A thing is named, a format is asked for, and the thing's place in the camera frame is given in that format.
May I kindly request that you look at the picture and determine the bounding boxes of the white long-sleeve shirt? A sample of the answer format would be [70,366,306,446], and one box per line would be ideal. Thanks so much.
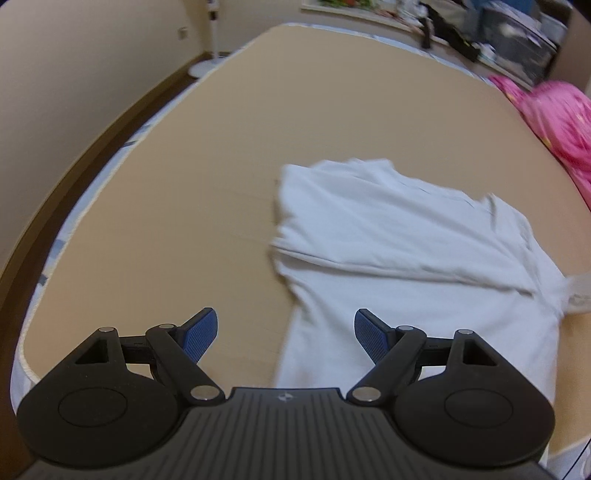
[271,159,590,399]

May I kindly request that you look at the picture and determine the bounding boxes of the pile of clothes on sill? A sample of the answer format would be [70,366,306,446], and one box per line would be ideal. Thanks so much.
[396,1,481,63]

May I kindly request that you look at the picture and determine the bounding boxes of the beige mattress with striped edge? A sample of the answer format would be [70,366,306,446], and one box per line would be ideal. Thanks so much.
[20,24,590,479]

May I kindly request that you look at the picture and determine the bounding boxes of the pink floral blanket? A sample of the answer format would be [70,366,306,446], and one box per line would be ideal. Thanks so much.
[489,75,591,203]

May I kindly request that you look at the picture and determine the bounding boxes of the white standing fan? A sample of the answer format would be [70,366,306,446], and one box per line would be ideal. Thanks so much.
[187,0,223,80]

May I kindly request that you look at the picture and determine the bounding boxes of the clear plastic storage box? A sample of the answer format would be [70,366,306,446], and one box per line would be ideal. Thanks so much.
[477,1,568,86]

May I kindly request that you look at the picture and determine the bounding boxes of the potted green plant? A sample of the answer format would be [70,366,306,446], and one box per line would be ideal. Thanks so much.
[318,0,379,10]

